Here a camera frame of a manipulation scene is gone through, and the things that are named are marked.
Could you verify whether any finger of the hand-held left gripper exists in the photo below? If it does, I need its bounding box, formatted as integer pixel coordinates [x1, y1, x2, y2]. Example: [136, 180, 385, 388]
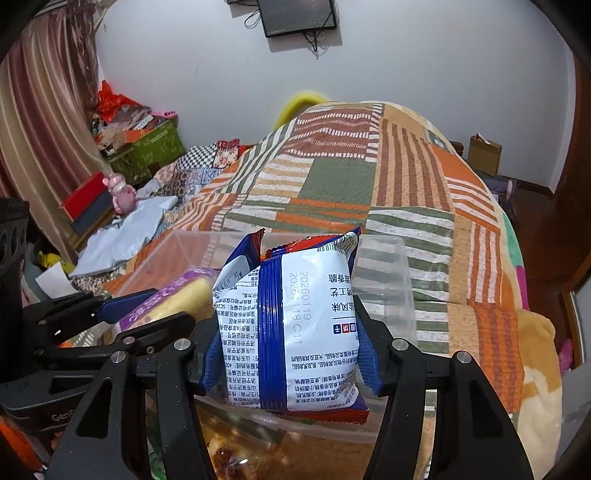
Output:
[32, 311, 197, 370]
[21, 288, 158, 349]

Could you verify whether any yellow plastic bag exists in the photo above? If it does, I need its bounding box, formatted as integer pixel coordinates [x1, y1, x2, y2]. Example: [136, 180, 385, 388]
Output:
[34, 251, 77, 273]

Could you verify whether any pale blue cloth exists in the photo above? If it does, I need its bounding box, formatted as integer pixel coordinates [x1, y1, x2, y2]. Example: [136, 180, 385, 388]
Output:
[69, 196, 180, 278]

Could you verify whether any green storage box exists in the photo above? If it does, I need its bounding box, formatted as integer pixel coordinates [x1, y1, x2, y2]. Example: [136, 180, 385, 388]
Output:
[108, 117, 188, 185]

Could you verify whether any checkered patchwork quilt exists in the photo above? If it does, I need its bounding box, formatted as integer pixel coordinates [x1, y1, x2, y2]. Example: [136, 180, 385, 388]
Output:
[139, 138, 252, 208]

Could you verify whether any brown wooden door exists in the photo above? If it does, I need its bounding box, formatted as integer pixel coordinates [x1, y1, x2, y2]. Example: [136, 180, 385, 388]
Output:
[551, 41, 591, 296]

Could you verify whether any purple yellow cake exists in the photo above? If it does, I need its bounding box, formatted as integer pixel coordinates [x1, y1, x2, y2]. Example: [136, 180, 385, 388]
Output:
[113, 268, 222, 335]

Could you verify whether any orange cloth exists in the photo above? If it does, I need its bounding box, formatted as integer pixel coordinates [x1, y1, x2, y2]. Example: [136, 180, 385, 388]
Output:
[0, 415, 42, 472]

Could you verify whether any small black monitor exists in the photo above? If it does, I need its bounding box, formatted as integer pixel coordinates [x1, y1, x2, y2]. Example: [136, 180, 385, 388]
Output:
[257, 0, 337, 38]

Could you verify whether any red gift box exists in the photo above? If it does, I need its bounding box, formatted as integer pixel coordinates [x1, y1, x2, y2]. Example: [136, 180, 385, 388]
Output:
[60, 172, 116, 221]

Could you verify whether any grey bag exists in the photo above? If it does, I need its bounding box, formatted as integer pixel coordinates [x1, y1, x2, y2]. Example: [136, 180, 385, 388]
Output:
[489, 178, 518, 204]

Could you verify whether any pink plush toy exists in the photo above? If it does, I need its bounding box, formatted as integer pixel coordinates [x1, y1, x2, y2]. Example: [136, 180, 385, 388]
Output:
[105, 173, 138, 215]

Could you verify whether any orange flat box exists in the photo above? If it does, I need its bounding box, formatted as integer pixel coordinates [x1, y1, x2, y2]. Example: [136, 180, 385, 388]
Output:
[122, 127, 162, 145]

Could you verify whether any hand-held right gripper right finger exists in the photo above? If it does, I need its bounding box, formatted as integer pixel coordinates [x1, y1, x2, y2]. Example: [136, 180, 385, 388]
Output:
[356, 302, 536, 480]

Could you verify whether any red plastic bag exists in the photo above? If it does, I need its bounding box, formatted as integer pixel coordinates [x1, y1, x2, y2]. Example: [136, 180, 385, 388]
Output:
[95, 80, 134, 123]

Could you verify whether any pile of papers and cartons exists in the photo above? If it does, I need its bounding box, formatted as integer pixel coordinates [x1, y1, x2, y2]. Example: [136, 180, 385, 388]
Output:
[92, 104, 178, 155]

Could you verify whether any clear plastic container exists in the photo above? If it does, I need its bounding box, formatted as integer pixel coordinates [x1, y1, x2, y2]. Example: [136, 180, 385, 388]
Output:
[99, 230, 419, 480]

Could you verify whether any yellow foam tube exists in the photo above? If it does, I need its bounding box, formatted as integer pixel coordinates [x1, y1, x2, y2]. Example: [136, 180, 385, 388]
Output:
[274, 92, 333, 132]

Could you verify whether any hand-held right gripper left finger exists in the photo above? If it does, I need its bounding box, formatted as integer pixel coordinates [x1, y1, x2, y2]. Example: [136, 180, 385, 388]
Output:
[46, 314, 220, 480]

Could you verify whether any blue white snack packet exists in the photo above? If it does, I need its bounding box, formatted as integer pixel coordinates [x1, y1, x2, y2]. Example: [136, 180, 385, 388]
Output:
[201, 227, 384, 424]

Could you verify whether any white paper sheet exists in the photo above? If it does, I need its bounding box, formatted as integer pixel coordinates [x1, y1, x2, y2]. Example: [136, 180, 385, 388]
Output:
[34, 264, 81, 301]

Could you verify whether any striped pink beige curtain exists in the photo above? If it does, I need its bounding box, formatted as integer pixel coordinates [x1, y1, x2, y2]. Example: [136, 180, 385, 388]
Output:
[0, 0, 109, 252]

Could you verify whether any striped patchwork blanket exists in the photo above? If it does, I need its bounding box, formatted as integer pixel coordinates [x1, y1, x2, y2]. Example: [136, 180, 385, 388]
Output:
[99, 100, 573, 480]

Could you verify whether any pink soft item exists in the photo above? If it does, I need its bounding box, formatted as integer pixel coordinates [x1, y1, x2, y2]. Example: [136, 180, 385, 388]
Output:
[556, 339, 575, 374]

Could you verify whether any grey box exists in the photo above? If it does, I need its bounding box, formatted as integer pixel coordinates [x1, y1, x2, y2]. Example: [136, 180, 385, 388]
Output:
[71, 203, 118, 236]

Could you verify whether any brown cardboard box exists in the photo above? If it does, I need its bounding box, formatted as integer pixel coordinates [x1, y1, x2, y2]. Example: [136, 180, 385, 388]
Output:
[468, 134, 503, 177]

